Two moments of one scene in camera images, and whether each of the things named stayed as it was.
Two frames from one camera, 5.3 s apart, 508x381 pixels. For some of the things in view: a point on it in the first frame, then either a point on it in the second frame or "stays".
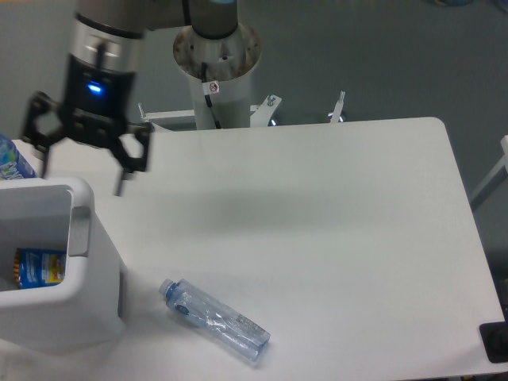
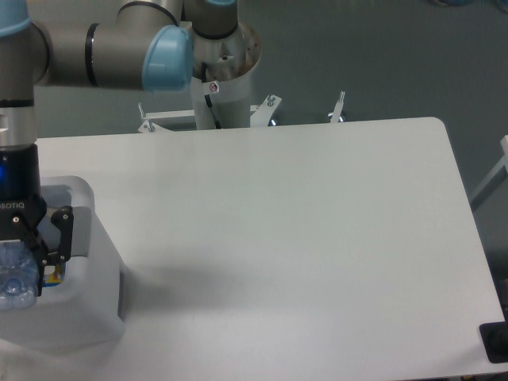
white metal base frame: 258,113 stays
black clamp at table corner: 494,336 stays
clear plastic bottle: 221,322 to 19,275
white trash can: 86,311 stays
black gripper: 94,106 to 22,207
